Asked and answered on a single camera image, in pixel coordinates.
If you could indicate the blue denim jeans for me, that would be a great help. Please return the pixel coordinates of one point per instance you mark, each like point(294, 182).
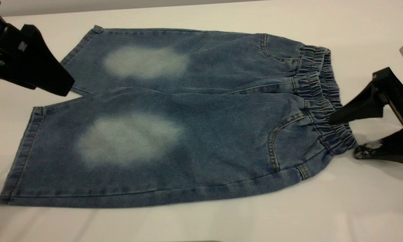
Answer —
point(201, 111)

